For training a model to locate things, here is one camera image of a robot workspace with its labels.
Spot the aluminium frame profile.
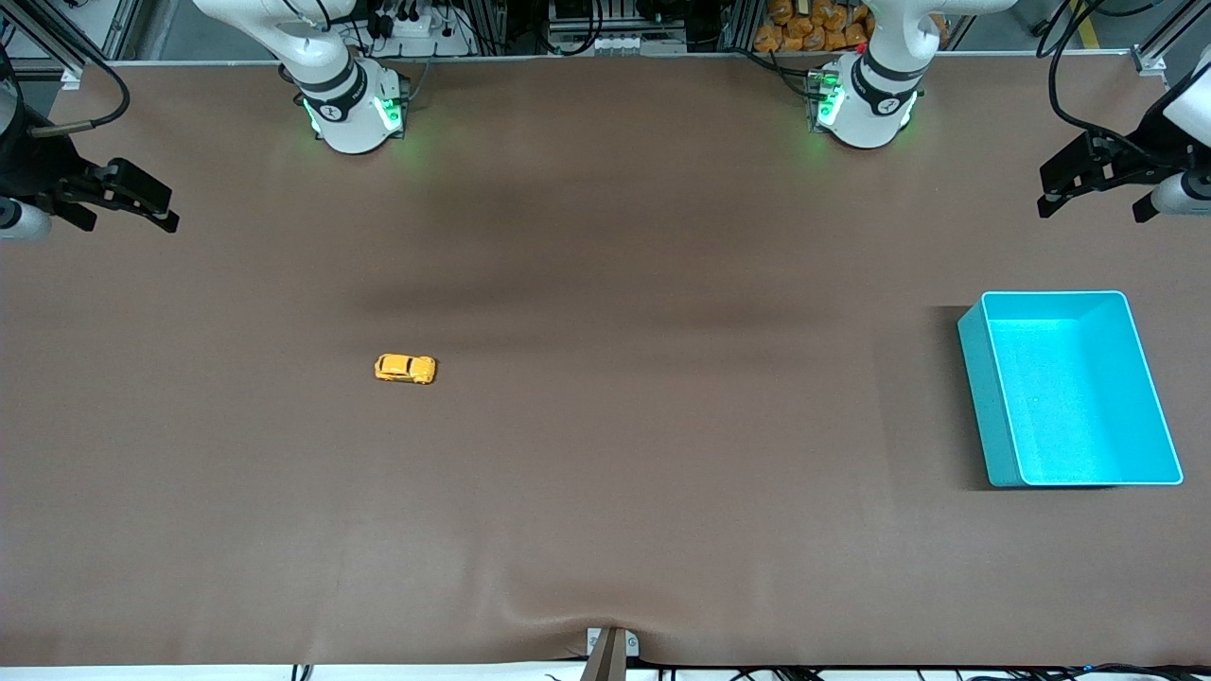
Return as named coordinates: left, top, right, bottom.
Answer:
left=14, top=0, right=143, bottom=63
left=1131, top=0, right=1211, bottom=77

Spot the turquoise plastic bin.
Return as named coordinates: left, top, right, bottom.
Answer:
left=957, top=290, right=1185, bottom=489

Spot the brown table mat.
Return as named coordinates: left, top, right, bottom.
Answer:
left=0, top=52, right=1211, bottom=669

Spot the white power strip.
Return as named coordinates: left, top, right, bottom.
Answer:
left=364, top=0, right=476, bottom=58

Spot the grey metal table clamp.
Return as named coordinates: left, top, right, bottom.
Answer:
left=585, top=627, right=641, bottom=681

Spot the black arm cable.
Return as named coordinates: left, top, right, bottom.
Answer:
left=1036, top=0, right=1165, bottom=164
left=0, top=43, right=132, bottom=141

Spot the yellow beetle toy car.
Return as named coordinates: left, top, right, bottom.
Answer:
left=375, top=354, right=438, bottom=386

